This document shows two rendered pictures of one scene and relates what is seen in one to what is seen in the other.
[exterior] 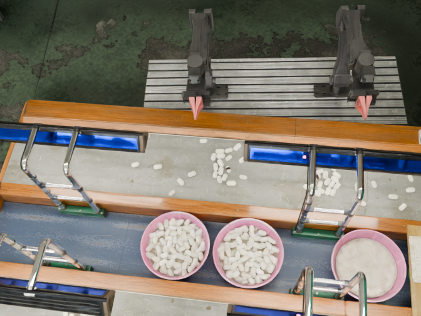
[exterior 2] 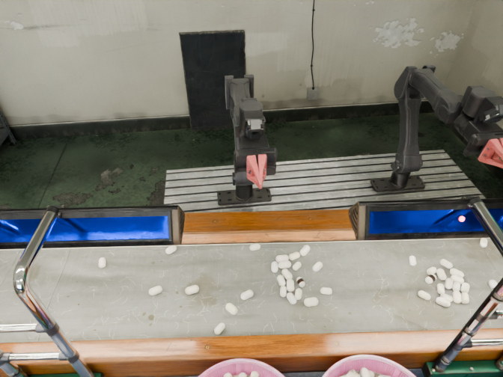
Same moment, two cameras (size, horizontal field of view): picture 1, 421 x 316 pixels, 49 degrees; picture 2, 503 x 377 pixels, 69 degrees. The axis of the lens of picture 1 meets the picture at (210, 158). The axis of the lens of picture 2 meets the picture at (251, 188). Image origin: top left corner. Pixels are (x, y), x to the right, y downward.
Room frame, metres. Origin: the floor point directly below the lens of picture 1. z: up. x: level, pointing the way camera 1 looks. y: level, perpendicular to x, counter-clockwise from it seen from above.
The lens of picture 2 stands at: (0.31, 0.23, 1.61)
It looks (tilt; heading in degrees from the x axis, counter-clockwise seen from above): 42 degrees down; 344
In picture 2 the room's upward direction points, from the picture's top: straight up
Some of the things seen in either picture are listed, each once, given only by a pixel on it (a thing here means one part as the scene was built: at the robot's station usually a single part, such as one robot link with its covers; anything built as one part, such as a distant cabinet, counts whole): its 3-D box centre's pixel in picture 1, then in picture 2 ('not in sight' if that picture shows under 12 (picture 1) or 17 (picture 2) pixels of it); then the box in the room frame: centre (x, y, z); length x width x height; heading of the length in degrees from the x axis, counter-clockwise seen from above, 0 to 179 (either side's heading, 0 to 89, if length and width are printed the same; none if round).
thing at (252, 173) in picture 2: (198, 108); (263, 173); (0.93, 0.01, 1.07); 0.09 x 0.07 x 0.07; 171
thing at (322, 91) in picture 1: (337, 86); (400, 176); (1.17, -0.62, 0.71); 0.20 x 0.07 x 0.08; 81
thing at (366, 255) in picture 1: (364, 268); not in sight; (0.35, -0.51, 0.71); 0.22 x 0.22 x 0.06
